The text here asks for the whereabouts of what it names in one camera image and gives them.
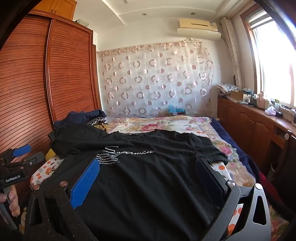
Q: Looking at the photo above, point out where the wooden slatted wardrobe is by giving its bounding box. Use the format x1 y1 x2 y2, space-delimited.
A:
0 9 102 204

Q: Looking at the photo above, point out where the dark red cloth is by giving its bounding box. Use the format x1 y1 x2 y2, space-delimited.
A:
259 171 278 193

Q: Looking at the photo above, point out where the wooden upper cupboard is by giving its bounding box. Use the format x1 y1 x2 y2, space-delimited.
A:
32 0 78 21

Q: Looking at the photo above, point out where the wood-framed window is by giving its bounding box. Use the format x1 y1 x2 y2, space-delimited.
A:
240 2 296 109

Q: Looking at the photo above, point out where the wooden low cabinet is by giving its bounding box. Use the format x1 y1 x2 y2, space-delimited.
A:
217 96 296 179

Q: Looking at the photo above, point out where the floral blanket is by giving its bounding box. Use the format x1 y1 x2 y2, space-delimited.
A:
103 116 289 234

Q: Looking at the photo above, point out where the folded floral cloth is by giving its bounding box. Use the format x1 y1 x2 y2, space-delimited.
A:
217 83 238 95

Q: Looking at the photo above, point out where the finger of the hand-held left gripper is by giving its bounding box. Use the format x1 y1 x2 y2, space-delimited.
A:
3 144 32 158
20 151 45 169

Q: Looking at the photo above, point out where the person's left hand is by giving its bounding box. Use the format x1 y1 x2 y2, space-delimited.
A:
0 185 21 216

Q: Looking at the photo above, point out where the circle-patterned folded garment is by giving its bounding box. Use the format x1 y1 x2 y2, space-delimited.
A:
87 116 106 127

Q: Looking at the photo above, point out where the cardboard box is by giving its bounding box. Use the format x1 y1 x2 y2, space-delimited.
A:
230 90 250 101

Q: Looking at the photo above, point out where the navy folded garment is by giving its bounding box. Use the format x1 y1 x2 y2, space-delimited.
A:
54 110 107 130

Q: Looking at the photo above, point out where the yellow plush toy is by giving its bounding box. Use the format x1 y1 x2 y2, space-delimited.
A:
47 148 64 160

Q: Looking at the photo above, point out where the black T-shirt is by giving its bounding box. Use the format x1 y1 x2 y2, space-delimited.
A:
47 123 228 241

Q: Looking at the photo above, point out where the circle-patterned sheer curtain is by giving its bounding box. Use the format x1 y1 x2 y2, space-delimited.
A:
97 42 214 117

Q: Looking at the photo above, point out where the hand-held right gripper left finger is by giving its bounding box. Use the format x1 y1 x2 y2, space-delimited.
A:
24 159 102 241

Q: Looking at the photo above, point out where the blue box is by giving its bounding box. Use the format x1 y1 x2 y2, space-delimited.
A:
167 105 186 116

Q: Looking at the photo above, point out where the pink plastic jug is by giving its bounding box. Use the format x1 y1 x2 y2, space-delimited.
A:
258 91 266 109

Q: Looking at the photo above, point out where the beige window curtain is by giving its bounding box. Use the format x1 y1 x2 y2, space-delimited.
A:
221 17 244 87

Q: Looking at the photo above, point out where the cream air conditioner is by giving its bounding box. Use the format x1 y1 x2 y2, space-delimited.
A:
177 18 222 40

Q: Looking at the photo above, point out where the dark blue bedsheet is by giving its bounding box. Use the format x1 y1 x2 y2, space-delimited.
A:
209 118 262 176

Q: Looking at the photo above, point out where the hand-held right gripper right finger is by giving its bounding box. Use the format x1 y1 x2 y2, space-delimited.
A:
195 158 272 241

